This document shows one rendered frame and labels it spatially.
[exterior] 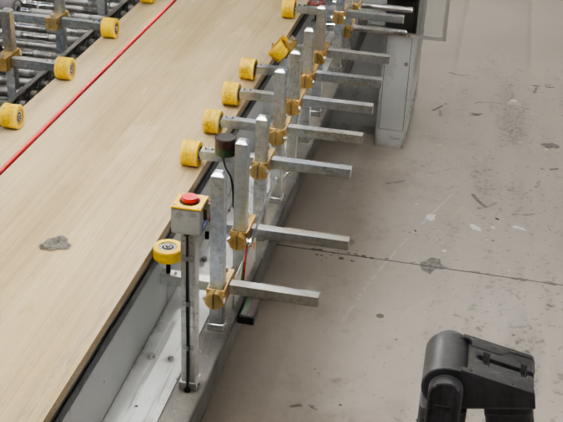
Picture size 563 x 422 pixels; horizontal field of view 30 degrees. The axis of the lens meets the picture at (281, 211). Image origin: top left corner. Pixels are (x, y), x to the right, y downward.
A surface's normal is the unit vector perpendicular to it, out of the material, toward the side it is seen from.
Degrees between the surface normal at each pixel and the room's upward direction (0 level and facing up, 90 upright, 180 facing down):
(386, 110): 90
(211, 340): 0
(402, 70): 90
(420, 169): 0
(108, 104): 0
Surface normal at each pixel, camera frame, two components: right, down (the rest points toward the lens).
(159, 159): 0.04, -0.87
